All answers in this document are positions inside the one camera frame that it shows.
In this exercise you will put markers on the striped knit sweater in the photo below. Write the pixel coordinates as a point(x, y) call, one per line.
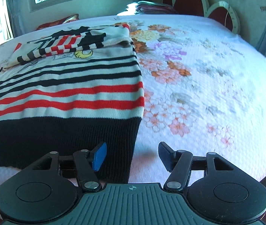
point(69, 91)

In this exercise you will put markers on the red heart headboard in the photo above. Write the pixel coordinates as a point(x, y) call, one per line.
point(220, 11)

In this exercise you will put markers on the red gold pillow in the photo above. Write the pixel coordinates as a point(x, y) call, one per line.
point(64, 20)

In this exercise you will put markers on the floral white bedspread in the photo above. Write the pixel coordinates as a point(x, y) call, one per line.
point(205, 90)

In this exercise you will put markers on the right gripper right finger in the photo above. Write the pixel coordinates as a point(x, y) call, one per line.
point(180, 164)

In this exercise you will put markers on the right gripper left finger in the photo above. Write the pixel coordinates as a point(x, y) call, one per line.
point(83, 166)

